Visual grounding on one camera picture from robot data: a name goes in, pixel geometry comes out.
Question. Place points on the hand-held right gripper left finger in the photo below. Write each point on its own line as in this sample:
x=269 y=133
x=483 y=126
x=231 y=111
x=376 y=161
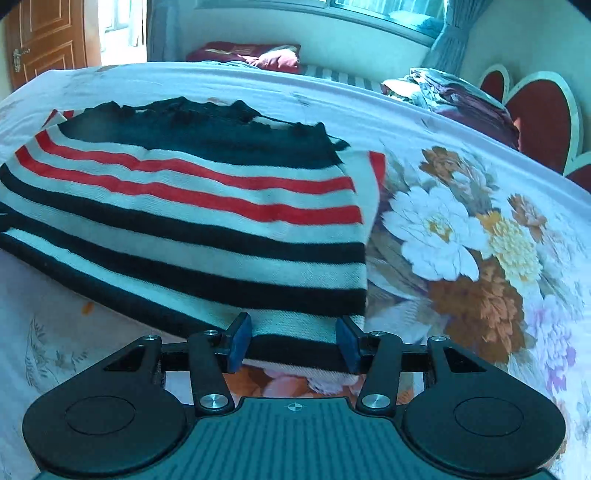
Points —
x=239 y=344

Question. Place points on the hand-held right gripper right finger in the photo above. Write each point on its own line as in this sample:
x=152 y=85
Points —
x=348 y=346

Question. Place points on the striped knit sweater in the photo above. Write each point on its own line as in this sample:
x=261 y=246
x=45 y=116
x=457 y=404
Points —
x=184 y=207

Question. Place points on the floral bed sheet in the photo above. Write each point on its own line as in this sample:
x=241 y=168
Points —
x=461 y=240

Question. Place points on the stack of folded blankets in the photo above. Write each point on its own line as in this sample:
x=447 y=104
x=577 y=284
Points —
x=457 y=101

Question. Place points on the maroon pillow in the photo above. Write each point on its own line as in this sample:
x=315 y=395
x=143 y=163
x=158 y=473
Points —
x=249 y=55

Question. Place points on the red and white headboard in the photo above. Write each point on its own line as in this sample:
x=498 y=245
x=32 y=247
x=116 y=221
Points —
x=540 y=110

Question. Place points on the blue curtain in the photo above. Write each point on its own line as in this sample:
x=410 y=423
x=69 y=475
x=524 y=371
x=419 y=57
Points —
x=455 y=37
x=161 y=27

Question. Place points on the sliding glass window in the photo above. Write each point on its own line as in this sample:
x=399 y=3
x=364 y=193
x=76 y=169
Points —
x=369 y=16

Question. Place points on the blue cloth on windowsill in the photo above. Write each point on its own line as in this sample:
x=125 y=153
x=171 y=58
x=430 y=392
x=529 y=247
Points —
x=415 y=22

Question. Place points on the brown wooden door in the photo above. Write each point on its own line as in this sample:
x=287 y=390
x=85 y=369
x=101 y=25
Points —
x=51 y=37

